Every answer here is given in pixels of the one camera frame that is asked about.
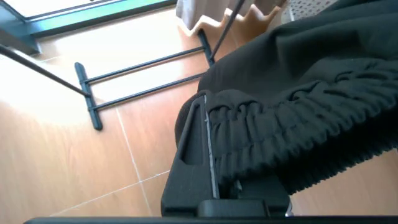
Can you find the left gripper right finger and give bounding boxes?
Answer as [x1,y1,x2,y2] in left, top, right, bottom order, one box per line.
[231,175,292,217]

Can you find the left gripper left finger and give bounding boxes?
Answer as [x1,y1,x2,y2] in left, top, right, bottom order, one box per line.
[160,95,220,218]

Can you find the black drawstring garment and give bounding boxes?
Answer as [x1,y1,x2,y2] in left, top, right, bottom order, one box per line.
[174,0,398,195]

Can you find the black clothes rack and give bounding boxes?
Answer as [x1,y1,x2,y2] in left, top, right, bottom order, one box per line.
[0,0,246,131]

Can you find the white laundry basket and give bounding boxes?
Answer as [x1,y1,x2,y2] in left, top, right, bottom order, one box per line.
[281,0,338,24]

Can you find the beige curtain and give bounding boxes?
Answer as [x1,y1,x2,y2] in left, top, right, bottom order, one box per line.
[175,0,287,35]

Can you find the window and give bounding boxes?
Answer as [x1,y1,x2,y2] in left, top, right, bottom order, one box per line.
[0,0,178,55]

